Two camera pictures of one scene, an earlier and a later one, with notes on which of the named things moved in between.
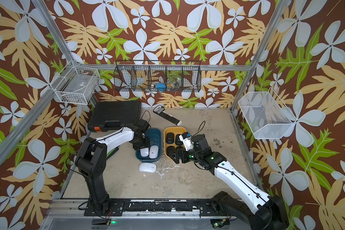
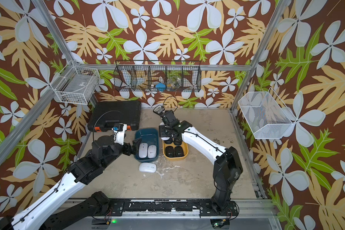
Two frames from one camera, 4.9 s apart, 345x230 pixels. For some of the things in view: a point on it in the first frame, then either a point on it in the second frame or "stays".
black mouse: [177, 140] stays
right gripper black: [177, 160] -> [161, 131]
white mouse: [144, 152] stays
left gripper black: [137, 146] -> [134, 148]
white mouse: [154, 150] stays
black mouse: [169, 138] stays
